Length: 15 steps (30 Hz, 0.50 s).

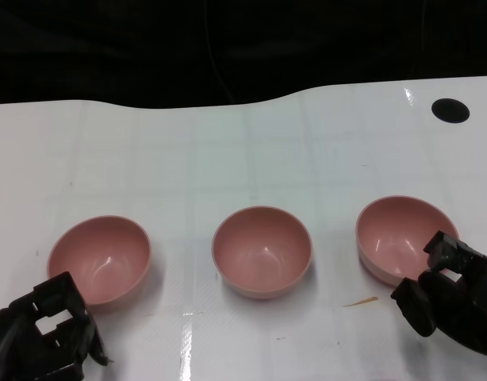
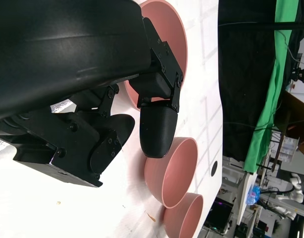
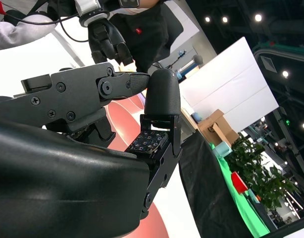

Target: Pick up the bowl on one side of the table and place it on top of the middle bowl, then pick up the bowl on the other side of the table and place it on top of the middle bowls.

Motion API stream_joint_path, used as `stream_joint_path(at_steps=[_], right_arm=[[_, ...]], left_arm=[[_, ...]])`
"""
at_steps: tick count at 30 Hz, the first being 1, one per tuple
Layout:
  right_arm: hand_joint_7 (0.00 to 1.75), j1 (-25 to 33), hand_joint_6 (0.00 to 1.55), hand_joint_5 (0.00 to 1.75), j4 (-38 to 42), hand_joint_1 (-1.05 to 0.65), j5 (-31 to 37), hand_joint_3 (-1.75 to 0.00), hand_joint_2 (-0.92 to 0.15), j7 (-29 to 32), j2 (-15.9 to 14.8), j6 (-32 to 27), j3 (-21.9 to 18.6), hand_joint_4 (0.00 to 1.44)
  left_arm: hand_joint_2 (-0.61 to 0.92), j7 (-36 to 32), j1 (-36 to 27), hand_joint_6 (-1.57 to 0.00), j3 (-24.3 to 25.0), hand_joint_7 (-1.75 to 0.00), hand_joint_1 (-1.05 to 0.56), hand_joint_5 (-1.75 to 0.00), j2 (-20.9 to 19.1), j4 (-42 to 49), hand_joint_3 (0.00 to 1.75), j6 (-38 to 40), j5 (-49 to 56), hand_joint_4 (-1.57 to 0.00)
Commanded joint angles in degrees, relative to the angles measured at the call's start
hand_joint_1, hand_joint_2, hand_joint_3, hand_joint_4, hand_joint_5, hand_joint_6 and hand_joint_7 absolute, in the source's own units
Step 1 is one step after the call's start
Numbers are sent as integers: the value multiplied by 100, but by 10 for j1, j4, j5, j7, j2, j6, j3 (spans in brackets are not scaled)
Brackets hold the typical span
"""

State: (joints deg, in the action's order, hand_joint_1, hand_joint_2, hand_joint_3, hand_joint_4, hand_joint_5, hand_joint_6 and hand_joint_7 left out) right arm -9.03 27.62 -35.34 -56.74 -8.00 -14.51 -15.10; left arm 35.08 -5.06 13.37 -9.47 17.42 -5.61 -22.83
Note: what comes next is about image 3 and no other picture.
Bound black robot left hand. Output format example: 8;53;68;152
88;18;133;66

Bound brown cardboard box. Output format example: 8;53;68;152
198;109;240;147

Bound white padded cloth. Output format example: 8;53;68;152
0;13;55;52

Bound grey microphone on stand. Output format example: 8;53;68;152
175;54;204;80

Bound pale teal box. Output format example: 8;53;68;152
213;140;232;157

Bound red plastic object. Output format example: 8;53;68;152
230;172;249;194

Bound large white board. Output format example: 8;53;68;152
181;36;280;132

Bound black backdrop cloth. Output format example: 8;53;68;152
178;133;253;238

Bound green leafy plant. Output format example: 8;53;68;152
226;135;300;211

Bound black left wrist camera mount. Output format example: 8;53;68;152
118;0;140;7

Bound person in black jacket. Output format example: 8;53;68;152
109;0;185;74

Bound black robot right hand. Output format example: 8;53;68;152
0;61;184;238

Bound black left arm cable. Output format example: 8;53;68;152
17;12;91;43

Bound green backdrop cloth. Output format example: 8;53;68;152
210;143;270;238

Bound pink plastic bowl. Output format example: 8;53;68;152
104;94;173;238

